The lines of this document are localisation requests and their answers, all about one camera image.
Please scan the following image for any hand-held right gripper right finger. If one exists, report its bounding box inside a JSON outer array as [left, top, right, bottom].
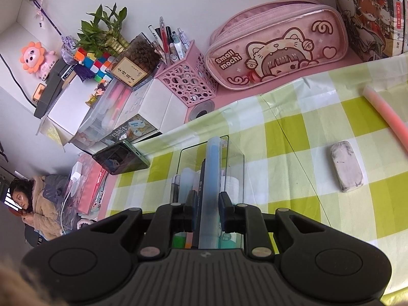
[[218, 192, 323, 259]]

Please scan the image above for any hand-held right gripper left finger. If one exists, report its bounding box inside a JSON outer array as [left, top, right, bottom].
[[89, 191, 200, 259]]

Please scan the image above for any light blue highlighter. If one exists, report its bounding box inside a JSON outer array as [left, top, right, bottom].
[[198, 135, 222, 250]]

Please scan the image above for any clear plastic organizer tray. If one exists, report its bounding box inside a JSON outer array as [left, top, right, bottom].
[[170, 135, 246, 252]]

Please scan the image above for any green smartphone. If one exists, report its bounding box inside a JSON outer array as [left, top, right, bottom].
[[92, 139, 151, 176]]

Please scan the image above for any round metal desk grommet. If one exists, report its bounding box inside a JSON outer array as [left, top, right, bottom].
[[188, 100, 215, 121]]

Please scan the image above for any green checked tablecloth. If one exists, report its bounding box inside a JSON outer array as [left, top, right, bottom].
[[105, 57, 408, 306]]

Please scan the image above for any stack of pink boxes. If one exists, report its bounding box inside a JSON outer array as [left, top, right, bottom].
[[65, 155, 110, 217]]

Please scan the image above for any white desktop drawer unit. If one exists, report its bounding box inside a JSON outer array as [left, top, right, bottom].
[[100, 78, 192, 149]]

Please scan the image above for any white charger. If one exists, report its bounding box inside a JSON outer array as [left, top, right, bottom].
[[69, 162, 84, 196]]

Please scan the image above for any clear plastic storage drawer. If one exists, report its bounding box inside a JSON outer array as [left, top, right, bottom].
[[68, 80, 134, 149]]

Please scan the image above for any dirty white eraser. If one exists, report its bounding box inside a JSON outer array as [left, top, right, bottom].
[[330, 140, 365, 193]]

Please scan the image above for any pink perforated pen holder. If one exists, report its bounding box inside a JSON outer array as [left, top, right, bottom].
[[155, 41, 219, 108]]

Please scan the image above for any small figurine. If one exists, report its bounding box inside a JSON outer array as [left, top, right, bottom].
[[84, 84, 109, 106]]

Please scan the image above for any white cardboard box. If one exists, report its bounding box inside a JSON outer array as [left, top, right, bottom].
[[46, 76, 112, 134]]

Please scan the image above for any glass vase with label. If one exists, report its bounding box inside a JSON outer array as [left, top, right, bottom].
[[111, 32, 163, 88]]

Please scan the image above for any bunch of pens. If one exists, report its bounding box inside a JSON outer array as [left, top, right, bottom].
[[147, 16, 192, 66]]

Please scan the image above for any colourful puzzle cube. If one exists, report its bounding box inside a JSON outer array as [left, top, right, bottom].
[[74, 47, 117, 83]]

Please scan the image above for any pink cartoon pencil case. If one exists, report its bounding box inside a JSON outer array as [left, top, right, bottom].
[[205, 0, 349, 91]]

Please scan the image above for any purple tassel charm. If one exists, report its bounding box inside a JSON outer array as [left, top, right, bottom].
[[60, 33, 96, 82]]

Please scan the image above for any black box stack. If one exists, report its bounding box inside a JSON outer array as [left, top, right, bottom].
[[33, 59, 77, 118]]

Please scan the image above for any small orange box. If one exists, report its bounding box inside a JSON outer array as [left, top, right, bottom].
[[33, 83, 47, 101]]

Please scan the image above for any pink highlighter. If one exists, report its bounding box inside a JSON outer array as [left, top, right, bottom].
[[363, 85, 408, 154]]

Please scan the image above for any green bamboo plant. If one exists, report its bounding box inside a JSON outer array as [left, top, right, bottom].
[[75, 4, 131, 55]]

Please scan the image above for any pink lion toy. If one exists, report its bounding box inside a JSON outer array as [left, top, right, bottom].
[[19, 41, 57, 80]]

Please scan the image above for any purple ribbon wand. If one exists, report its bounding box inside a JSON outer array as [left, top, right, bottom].
[[29, 0, 64, 35]]

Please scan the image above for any cartoon cat book set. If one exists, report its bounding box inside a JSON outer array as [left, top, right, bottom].
[[331, 0, 408, 62]]

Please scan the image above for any white cable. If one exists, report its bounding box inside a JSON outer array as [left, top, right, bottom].
[[59, 194, 77, 234]]

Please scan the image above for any black cable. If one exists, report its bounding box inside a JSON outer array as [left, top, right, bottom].
[[0, 53, 37, 106]]

